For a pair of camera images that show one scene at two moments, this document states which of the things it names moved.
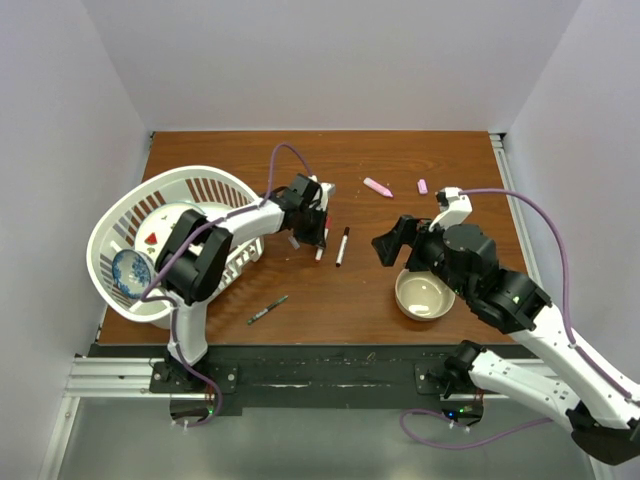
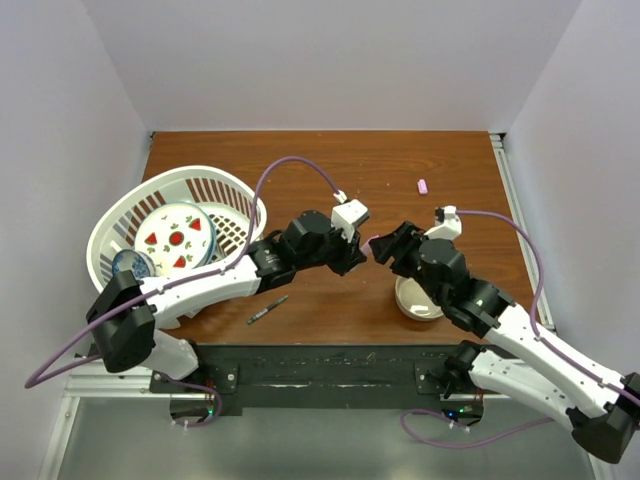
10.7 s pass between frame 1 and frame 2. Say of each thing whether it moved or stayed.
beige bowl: stayed
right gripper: stayed
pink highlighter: moved
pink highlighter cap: stayed
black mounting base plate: stayed
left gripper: moved
